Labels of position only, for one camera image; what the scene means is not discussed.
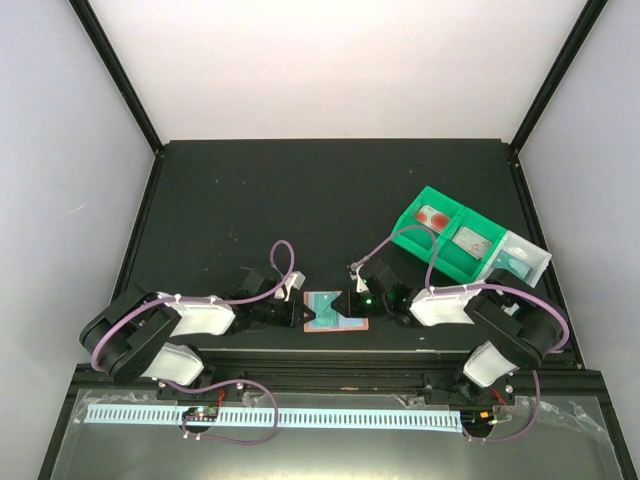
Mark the teal AION card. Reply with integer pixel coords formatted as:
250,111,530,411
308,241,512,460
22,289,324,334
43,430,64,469
307,292,338,330

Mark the pink leather card holder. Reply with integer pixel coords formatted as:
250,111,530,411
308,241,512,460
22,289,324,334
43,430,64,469
303,291,369,333

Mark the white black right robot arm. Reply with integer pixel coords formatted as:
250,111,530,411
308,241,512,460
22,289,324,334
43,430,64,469
331,260,569,403

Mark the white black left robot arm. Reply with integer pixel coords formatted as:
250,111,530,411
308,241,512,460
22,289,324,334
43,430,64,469
79,267,315,399

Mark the red white april card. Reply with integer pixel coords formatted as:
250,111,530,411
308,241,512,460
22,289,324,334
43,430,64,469
414,205,451,233

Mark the green bin with red card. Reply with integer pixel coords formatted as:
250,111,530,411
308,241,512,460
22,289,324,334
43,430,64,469
392,186,464,262

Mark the white VIP card in bin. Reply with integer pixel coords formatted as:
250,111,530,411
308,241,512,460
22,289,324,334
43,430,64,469
453,226,492,260

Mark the teal card in clear bin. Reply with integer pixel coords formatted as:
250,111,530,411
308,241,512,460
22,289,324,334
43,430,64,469
492,250,531,280

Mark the green middle bin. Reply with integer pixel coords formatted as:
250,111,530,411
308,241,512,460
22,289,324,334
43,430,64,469
436,207,507,284

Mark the left controller circuit board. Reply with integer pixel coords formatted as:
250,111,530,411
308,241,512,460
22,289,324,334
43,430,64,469
182,406,219,422

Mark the controller circuit board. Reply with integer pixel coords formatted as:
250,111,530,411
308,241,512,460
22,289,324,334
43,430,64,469
182,406,219,422
461,408,513,430

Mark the clear white bin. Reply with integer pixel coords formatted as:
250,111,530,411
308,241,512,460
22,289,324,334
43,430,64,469
480,231,552,287

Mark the right controller circuit board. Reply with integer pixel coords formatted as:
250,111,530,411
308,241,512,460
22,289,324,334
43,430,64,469
461,408,513,430

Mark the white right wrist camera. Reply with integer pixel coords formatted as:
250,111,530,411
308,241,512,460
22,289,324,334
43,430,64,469
348,262,369,293

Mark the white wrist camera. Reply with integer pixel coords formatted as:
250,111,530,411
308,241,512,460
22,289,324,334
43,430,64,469
348,262,369,293
280,271,306,301

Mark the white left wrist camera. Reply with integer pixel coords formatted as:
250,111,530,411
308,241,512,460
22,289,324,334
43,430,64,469
280,271,306,301

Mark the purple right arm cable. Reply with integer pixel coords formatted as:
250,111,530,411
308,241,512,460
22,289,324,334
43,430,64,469
349,224,571,444

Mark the white slotted cable duct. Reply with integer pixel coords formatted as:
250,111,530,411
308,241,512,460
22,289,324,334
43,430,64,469
84,404,463,433

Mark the black corner frame post left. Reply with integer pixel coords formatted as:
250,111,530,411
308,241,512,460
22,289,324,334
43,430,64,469
69,0,163,154

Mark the black corner frame post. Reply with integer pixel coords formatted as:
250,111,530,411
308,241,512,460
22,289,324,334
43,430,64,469
69,0,163,154
510,0,608,154

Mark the black corner frame post right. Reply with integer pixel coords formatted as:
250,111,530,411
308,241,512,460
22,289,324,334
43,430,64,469
510,0,608,154

